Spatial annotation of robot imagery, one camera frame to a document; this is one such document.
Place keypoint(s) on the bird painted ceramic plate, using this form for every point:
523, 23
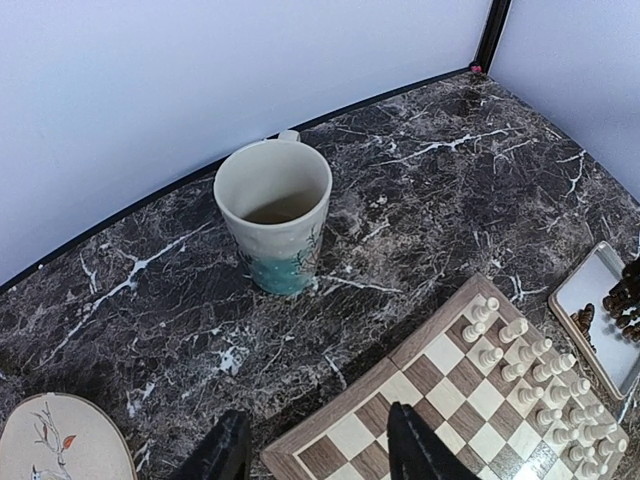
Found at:
63, 436

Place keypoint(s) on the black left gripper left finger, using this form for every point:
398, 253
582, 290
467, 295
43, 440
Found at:
224, 453

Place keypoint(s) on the white chess queen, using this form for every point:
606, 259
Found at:
561, 393

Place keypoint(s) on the white chess rook far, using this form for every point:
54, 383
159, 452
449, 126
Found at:
486, 312

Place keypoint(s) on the wooden chess board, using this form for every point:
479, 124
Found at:
473, 386

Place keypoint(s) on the black right corner post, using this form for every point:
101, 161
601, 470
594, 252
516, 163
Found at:
491, 36

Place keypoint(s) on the metal tray with wooden rim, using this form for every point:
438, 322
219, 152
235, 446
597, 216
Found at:
578, 304

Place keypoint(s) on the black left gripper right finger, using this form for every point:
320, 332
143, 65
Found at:
416, 452

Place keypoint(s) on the white chess rook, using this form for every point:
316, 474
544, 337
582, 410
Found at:
486, 312
592, 469

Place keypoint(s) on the white chess rook near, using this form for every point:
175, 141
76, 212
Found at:
592, 469

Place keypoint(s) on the coral painted ceramic mug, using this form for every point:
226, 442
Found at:
274, 197

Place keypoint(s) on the white chess king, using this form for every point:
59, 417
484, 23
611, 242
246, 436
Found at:
556, 366

